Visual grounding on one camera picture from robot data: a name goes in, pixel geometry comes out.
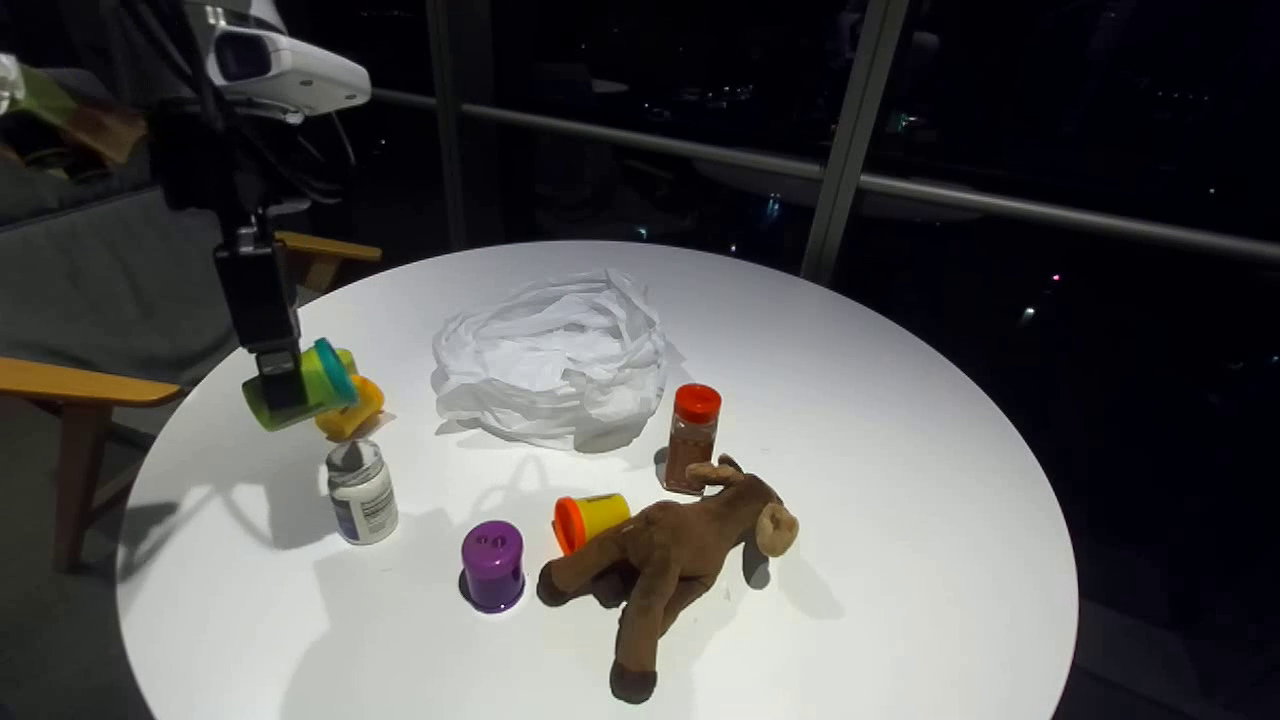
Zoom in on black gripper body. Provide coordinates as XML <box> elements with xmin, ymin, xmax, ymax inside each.
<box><xmin>216</xmin><ymin>225</ymin><xmax>300</xmax><ymax>352</ymax></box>

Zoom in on green teal-lid dough tub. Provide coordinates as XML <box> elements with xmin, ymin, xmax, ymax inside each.
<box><xmin>256</xmin><ymin>339</ymin><xmax>356</xmax><ymax>429</ymax></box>

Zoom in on white jar blue lid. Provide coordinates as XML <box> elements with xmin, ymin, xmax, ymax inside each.
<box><xmin>323</xmin><ymin>439</ymin><xmax>400</xmax><ymax>545</ymax></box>

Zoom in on purple cap shaker bottle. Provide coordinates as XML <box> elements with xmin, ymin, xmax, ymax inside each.
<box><xmin>458</xmin><ymin>522</ymin><xmax>522</xmax><ymax>612</ymax></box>

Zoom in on yellow red-lid dough tub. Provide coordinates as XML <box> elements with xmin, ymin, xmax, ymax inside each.
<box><xmin>550</xmin><ymin>493</ymin><xmax>631</xmax><ymax>552</ymax></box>

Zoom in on brown plush moose toy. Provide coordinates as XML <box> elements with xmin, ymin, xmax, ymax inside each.
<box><xmin>536</xmin><ymin>456</ymin><xmax>801</xmax><ymax>703</ymax></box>

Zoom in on brown orange-cap spice bottle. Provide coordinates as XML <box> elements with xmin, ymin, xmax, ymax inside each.
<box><xmin>664</xmin><ymin>386</ymin><xmax>721</xmax><ymax>493</ymax></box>

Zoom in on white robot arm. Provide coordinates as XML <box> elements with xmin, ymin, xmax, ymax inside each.
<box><xmin>123</xmin><ymin>0</ymin><xmax>373</xmax><ymax>429</ymax></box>

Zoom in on grey wooden armchair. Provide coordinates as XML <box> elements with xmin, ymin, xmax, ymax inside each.
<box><xmin>0</xmin><ymin>190</ymin><xmax>373</xmax><ymax>572</ymax></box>

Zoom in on white plastic bag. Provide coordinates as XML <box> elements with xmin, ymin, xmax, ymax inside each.
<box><xmin>430</xmin><ymin>274</ymin><xmax>677</xmax><ymax>454</ymax></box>

